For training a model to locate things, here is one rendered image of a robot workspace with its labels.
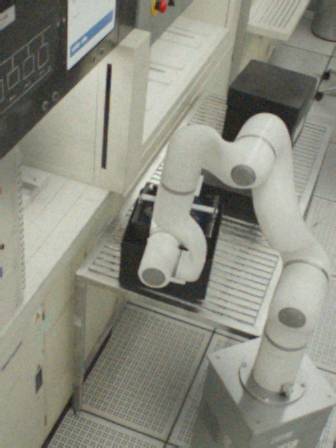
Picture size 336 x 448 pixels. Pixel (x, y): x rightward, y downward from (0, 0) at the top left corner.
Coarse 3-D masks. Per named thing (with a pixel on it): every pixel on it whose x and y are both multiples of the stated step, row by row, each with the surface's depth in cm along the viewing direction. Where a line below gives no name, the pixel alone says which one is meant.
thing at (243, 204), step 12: (204, 180) 245; (216, 180) 246; (204, 192) 246; (216, 192) 244; (228, 192) 242; (240, 192) 242; (252, 192) 242; (228, 204) 245; (240, 204) 244; (252, 204) 242; (240, 216) 247; (252, 216) 245
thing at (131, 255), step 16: (128, 224) 212; (128, 240) 219; (128, 256) 208; (208, 256) 229; (128, 272) 213; (208, 272) 207; (144, 288) 216; (160, 288) 214; (176, 288) 213; (192, 288) 212
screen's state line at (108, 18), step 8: (104, 16) 182; (112, 16) 188; (96, 24) 179; (104, 24) 184; (88, 32) 175; (96, 32) 180; (80, 40) 172; (88, 40) 177; (72, 48) 169; (80, 48) 174; (72, 56) 170
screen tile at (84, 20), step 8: (72, 0) 161; (80, 0) 165; (88, 0) 169; (72, 8) 162; (88, 8) 171; (80, 16) 168; (88, 16) 172; (72, 24) 165; (80, 24) 169; (88, 24) 174; (72, 32) 166
